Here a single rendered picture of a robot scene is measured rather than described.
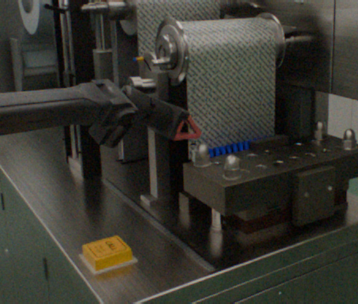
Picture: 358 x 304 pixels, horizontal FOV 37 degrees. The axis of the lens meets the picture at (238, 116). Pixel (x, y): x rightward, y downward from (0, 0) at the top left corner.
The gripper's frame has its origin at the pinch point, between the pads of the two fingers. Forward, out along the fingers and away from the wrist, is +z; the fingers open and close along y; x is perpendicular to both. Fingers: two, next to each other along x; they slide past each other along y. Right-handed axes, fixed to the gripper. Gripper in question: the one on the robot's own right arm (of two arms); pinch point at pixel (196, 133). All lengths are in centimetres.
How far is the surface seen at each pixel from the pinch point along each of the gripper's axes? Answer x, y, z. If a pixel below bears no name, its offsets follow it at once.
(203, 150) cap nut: -2.6, 8.1, -2.1
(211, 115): 5.0, 0.3, 1.2
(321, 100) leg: 24, -13, 43
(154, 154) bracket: -8.4, -8.4, -2.4
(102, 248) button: -26.4, 9.7, -14.6
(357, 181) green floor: 19, -145, 242
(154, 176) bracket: -13.0, -8.5, 0.4
